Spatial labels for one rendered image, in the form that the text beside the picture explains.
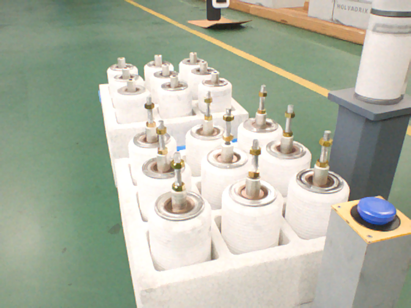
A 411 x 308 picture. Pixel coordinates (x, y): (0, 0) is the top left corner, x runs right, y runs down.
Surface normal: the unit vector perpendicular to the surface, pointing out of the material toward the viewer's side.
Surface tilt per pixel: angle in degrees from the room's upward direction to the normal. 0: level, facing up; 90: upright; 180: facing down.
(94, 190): 0
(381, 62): 90
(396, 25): 90
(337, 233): 90
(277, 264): 90
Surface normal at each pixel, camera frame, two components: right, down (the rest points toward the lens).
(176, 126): 0.29, 0.46
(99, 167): 0.00, -0.88
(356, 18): -0.92, 0.19
